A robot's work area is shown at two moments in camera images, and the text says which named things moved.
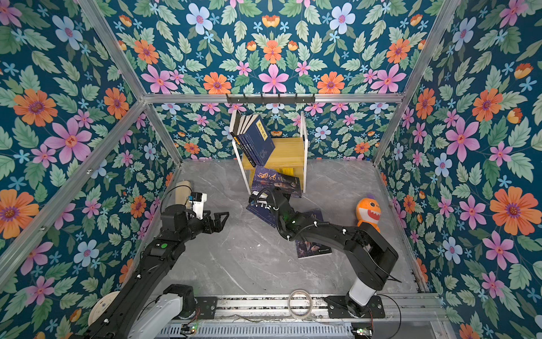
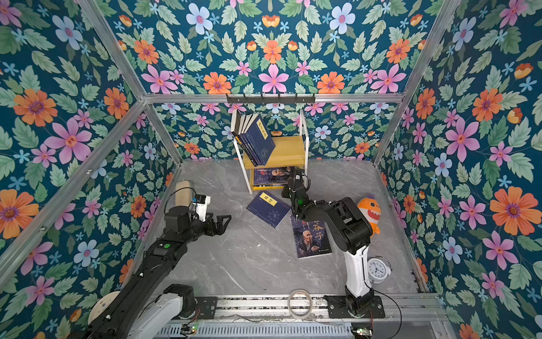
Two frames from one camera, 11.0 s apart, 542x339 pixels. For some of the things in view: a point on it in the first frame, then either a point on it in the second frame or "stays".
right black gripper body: (279, 193) → (288, 193)
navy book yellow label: (250, 135) stays
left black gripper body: (208, 228) stays
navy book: (268, 215) stays
